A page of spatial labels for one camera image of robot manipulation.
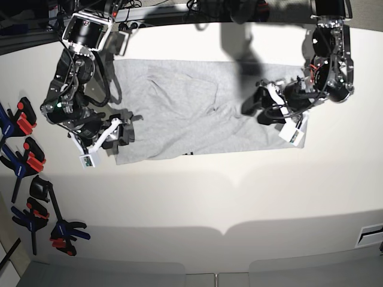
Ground top blue red bar clamp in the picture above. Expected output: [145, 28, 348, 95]
[1, 97, 37, 147]

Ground white label with black mark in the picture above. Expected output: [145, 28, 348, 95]
[355, 224, 382, 248]

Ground grey T-shirt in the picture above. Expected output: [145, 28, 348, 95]
[107, 59, 302, 165]

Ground image right wrist camera box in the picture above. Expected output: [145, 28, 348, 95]
[278, 114, 308, 148]

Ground image left wrist camera box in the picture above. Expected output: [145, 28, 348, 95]
[79, 152, 101, 169]

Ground lower left blue bar clamp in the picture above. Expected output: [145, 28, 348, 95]
[11, 197, 50, 256]

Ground image left gripper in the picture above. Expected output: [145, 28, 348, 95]
[67, 112, 144, 154]

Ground blue red bar clamp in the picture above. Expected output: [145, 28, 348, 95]
[1, 97, 37, 147]
[1, 136, 46, 203]

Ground black flat bar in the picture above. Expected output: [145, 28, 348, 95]
[0, 238, 21, 270]

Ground long black bar clamp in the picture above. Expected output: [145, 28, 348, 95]
[29, 175, 91, 257]

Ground image wrist camera box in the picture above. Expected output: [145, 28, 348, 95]
[278, 114, 308, 148]
[79, 152, 101, 169]

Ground image right gripper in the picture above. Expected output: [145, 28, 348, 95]
[241, 78, 314, 126]

